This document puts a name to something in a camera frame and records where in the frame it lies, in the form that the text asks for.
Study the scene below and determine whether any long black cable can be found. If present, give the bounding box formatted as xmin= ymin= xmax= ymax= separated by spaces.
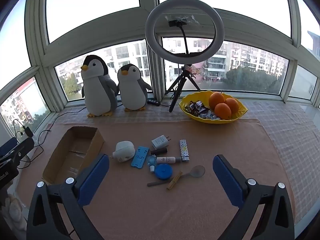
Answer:
xmin=37 ymin=107 xmax=87 ymax=143

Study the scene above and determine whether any black cable with loose plug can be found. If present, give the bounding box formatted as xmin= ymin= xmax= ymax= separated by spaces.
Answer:
xmin=17 ymin=129 xmax=52 ymax=169

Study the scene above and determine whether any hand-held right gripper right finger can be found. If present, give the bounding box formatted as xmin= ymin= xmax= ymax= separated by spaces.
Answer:
xmin=212 ymin=154 xmax=295 ymax=240

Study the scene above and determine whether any patterned white lighter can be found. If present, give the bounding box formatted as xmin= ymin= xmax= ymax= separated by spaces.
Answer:
xmin=179 ymin=139 xmax=190 ymax=162

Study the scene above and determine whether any brown cardboard box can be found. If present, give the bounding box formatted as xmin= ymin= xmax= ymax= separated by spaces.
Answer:
xmin=42 ymin=126 xmax=105 ymax=185

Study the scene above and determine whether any small clear blue bottle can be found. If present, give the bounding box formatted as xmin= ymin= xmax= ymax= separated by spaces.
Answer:
xmin=147 ymin=155 xmax=158 ymax=173

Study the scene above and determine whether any checkered cloth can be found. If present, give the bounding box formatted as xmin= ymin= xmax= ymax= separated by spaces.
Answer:
xmin=54 ymin=100 xmax=320 ymax=220

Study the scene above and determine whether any yellow bowl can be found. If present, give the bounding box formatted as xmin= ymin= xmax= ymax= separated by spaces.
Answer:
xmin=179 ymin=91 xmax=248 ymax=125

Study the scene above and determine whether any white ring light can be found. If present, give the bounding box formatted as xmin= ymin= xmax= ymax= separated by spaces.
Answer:
xmin=145 ymin=0 xmax=225 ymax=60

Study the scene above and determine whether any black charger cable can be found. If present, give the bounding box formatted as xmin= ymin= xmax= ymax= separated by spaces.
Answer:
xmin=13 ymin=119 xmax=28 ymax=137

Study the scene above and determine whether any white plug-in vaporizer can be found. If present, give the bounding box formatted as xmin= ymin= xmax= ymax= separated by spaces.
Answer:
xmin=112 ymin=141 xmax=136 ymax=163

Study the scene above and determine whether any white spray bottle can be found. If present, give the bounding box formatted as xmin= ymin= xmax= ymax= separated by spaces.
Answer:
xmin=156 ymin=156 xmax=182 ymax=165

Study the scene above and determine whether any white charger plug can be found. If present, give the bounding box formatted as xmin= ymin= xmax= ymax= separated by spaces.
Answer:
xmin=151 ymin=135 xmax=172 ymax=150

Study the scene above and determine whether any wooden clothespin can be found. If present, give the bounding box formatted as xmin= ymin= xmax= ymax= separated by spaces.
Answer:
xmin=167 ymin=171 xmax=183 ymax=190

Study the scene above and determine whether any white crumpled cloth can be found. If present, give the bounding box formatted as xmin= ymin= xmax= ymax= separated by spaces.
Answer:
xmin=7 ymin=194 xmax=27 ymax=232

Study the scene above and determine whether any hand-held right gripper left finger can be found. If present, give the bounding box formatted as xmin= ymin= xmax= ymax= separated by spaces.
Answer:
xmin=26 ymin=153 xmax=110 ymax=240

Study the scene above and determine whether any grey plastic spoon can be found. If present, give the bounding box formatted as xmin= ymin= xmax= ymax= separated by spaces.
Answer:
xmin=147 ymin=165 xmax=206 ymax=187

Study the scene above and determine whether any large penguin plush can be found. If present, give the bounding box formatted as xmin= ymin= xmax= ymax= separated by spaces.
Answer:
xmin=80 ymin=54 xmax=118 ymax=117

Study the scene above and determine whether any black phone holder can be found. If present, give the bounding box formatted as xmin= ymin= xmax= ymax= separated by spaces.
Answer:
xmin=165 ymin=14 xmax=200 ymax=55

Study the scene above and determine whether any pile of wrapped candies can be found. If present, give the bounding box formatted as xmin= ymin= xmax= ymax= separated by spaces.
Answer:
xmin=184 ymin=100 xmax=220 ymax=120

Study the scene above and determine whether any blue round lid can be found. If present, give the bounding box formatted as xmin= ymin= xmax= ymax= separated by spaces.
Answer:
xmin=154 ymin=164 xmax=173 ymax=180

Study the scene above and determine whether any blue phone stand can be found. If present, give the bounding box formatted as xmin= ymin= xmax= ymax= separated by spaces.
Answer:
xmin=130 ymin=145 xmax=150 ymax=169

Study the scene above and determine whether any small penguin plush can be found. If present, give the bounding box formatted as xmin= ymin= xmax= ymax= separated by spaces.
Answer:
xmin=116 ymin=64 xmax=153 ymax=112

